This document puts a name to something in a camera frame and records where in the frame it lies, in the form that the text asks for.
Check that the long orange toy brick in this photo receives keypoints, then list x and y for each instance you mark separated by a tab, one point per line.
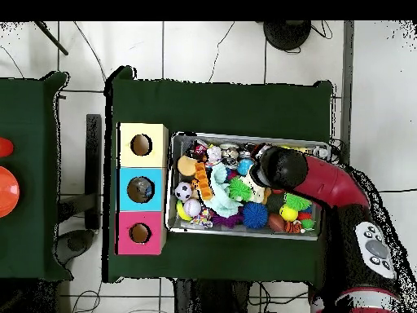
204	181

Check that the pale blue waffle cloth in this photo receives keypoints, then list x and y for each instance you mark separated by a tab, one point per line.
221	199

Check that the cream yellow knitted cloth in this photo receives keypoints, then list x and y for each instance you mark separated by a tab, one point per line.
259	192

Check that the plain blue spiky ball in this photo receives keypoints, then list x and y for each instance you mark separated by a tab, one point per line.
255	215

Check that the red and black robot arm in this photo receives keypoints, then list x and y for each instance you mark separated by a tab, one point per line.
332	186

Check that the shallow clear mesh bin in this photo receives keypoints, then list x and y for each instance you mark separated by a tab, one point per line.
179	228

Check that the wooden box with three holes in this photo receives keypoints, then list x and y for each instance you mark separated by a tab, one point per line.
142	195

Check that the small soccer ball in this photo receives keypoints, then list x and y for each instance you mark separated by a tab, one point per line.
184	190

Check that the light green spiky ball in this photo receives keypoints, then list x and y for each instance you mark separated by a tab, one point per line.
240	190

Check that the small blue globe ball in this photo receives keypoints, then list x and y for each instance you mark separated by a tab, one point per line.
244	167

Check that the white baseball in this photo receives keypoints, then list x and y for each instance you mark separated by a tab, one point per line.
191	207

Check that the yellow toy banana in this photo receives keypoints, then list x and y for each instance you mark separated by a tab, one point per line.
182	210

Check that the purple spiky toy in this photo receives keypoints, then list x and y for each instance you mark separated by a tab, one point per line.
227	220

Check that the small brown football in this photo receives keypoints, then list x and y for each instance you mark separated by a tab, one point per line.
276	223

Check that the yellow tennis ball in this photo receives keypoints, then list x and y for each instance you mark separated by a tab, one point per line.
288	213

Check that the striped orange tiger toy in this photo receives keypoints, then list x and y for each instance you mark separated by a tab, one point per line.
293	227

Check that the black upright panel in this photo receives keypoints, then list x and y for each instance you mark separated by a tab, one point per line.
94	169

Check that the grey round floor base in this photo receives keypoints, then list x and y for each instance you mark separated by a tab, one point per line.
77	242

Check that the black round stand base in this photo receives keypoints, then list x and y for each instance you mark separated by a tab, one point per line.
287	34

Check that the dark green side table cloth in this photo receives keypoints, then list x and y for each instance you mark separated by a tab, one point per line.
32	248

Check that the orange disc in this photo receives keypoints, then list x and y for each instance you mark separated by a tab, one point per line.
8	192

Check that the small red object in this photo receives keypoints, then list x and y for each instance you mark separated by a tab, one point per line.
4	147

